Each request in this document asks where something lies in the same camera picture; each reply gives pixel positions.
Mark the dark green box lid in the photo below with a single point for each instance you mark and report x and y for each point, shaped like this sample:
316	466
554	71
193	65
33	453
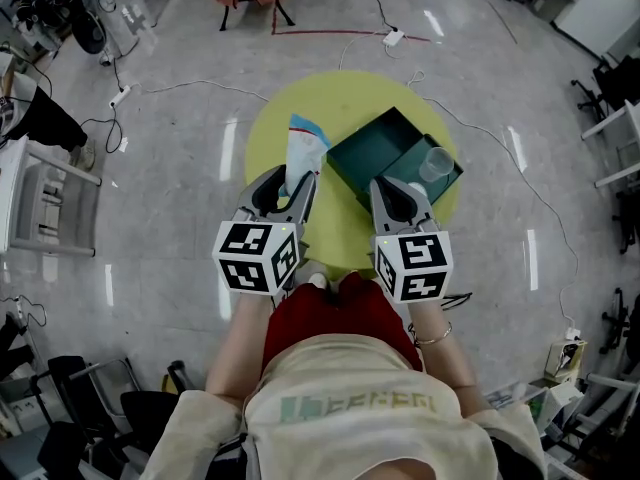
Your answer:
372	150

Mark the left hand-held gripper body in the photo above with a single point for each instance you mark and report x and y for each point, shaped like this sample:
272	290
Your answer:
250	255

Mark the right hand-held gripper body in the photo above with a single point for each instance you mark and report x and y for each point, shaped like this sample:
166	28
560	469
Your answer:
420	263

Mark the person's left forearm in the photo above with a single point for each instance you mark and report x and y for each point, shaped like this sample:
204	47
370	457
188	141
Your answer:
240	348

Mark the white long power strip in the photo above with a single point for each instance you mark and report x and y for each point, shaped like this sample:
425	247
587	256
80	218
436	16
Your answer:
120	96

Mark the dark green box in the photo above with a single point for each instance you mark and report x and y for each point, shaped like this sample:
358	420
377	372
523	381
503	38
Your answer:
425	190

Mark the white metal shelf rack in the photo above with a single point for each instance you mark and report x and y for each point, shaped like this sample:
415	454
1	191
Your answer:
35	203

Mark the person's right forearm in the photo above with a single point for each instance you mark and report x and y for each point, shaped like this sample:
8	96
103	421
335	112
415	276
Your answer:
445	363

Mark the red floor tape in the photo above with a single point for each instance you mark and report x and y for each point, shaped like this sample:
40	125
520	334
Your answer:
345	32

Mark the white wall cabinet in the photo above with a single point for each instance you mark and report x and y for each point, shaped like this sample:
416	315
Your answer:
600	8

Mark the white desk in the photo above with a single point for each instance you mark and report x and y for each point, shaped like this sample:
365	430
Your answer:
617	138

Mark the black office chair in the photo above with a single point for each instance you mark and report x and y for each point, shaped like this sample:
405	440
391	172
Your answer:
607	85

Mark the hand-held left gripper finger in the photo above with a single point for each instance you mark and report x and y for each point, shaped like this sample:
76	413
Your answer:
306	195
251	191

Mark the small white open carton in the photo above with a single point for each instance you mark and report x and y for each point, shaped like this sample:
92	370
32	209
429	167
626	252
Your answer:
565	360

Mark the black folding chair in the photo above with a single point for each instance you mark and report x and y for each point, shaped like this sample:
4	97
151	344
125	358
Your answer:
90	408

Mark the black chair base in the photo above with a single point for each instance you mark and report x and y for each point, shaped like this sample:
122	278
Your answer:
622	318
627	220

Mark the small white round object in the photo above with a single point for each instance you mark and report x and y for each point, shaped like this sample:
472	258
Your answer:
417	188

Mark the person's cream shirt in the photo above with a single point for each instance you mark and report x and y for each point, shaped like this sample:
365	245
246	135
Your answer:
360	418

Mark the person's red shorts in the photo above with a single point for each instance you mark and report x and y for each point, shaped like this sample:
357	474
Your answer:
340	313

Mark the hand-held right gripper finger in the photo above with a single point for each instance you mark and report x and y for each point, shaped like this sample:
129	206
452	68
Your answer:
381	208
419	203

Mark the person's light shoe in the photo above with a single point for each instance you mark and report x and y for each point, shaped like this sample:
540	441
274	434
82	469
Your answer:
317	280

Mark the white blue bag item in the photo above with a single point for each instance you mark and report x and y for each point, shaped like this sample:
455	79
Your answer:
302	150

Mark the clear plastic cup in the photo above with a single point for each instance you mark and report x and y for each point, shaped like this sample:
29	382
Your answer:
436	164

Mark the white square power strip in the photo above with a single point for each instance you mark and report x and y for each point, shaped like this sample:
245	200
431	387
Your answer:
393	36

